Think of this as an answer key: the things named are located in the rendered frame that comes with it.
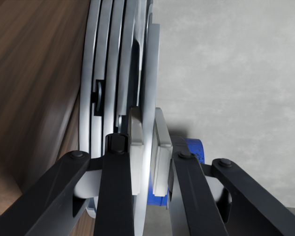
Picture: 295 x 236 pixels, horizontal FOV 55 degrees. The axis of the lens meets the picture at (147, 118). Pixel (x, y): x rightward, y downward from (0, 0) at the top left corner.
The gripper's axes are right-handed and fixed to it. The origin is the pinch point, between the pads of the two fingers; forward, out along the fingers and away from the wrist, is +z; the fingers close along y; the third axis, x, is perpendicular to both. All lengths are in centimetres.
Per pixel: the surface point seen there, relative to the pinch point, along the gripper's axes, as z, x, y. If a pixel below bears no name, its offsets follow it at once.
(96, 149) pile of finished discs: 2.9, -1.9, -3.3
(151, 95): 0.4, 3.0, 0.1
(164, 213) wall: 264, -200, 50
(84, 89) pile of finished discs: 3.2, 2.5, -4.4
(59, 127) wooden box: -1.3, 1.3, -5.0
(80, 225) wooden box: 3.7, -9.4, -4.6
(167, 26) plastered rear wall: 199, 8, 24
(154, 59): 1.3, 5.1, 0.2
